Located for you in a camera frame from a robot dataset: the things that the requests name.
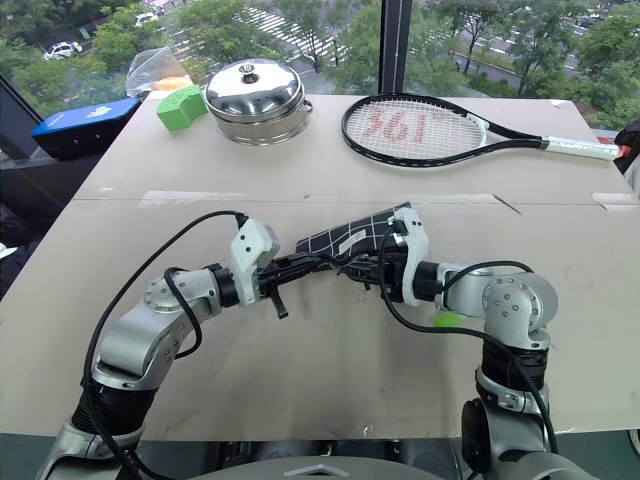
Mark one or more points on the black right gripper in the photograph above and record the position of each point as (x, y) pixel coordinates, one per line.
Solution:
(394, 277)

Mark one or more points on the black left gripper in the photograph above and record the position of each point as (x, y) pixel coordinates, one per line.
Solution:
(270, 282)

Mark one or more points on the black grid pouch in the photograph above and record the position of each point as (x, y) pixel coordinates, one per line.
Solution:
(350, 232)

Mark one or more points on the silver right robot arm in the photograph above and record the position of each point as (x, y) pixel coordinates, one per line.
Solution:
(515, 305)

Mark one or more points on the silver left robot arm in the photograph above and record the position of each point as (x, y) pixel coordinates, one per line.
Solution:
(130, 340)

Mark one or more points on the clear tape strip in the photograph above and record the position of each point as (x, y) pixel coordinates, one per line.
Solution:
(192, 199)
(615, 200)

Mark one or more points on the steel pot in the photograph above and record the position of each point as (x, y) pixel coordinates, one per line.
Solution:
(265, 131)

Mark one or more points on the steel pot lid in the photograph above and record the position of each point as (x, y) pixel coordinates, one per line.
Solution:
(252, 90)

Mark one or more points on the green foam block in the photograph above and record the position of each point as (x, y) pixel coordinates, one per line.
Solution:
(177, 107)

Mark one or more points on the orange item in bag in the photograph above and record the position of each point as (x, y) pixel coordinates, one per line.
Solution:
(172, 83)

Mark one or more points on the black and white tennis racket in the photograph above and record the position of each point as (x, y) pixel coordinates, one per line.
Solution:
(575, 146)

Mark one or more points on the clear plastic bag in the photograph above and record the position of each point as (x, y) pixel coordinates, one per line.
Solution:
(150, 67)

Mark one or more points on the blue case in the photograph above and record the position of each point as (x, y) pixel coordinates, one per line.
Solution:
(85, 125)

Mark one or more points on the white car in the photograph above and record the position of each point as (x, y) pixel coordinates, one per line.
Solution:
(62, 50)

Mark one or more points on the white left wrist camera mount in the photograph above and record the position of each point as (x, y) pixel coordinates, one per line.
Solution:
(250, 250)

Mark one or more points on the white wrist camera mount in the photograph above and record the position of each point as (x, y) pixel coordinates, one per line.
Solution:
(250, 250)
(417, 240)

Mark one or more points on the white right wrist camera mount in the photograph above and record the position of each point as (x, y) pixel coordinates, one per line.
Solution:
(417, 240)

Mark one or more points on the dark window frame post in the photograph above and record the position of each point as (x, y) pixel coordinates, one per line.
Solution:
(395, 45)

